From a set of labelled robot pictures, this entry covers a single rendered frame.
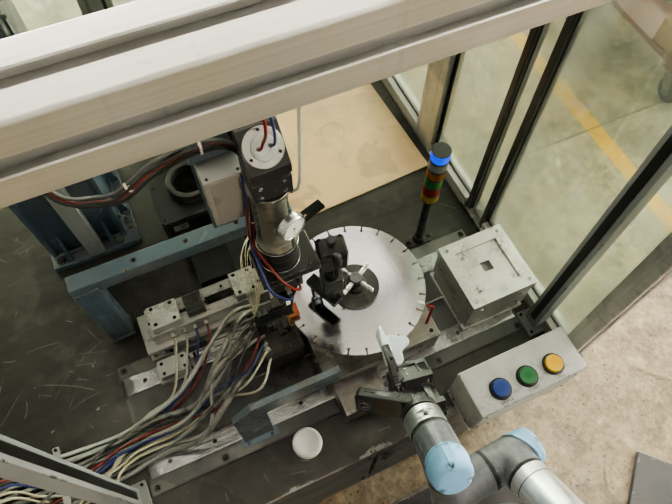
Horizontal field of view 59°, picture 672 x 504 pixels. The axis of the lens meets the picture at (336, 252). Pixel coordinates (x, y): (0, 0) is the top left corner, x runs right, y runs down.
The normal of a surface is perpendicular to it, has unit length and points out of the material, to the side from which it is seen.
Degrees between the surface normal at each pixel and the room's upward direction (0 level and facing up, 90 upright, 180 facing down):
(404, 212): 0
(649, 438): 0
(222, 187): 90
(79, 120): 90
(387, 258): 0
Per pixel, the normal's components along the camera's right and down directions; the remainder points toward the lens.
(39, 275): 0.00, -0.47
